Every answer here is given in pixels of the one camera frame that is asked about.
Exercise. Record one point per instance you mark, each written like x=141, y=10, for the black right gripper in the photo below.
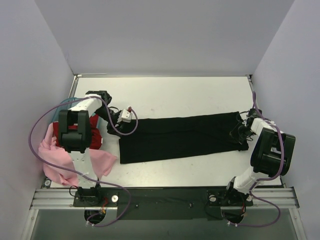
x=240, y=133

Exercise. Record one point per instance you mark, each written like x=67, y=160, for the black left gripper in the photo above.
x=114, y=127

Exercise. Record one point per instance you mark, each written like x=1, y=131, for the black t shirt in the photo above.
x=147, y=140

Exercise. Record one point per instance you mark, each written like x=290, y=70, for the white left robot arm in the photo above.
x=75, y=135

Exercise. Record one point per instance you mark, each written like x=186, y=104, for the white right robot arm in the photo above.
x=270, y=158

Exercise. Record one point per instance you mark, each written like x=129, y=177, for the red t shirt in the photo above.
x=97, y=139

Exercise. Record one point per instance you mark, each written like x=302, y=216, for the teal plastic bin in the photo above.
x=72, y=103

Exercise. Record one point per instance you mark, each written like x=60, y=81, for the pink t shirt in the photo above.
x=102, y=161

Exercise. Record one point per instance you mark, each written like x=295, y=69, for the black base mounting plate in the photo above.
x=168, y=203

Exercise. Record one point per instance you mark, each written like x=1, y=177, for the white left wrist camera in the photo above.
x=125, y=115

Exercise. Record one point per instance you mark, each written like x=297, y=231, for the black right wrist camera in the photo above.
x=252, y=114

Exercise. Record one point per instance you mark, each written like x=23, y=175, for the aluminium front rail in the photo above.
x=60, y=199

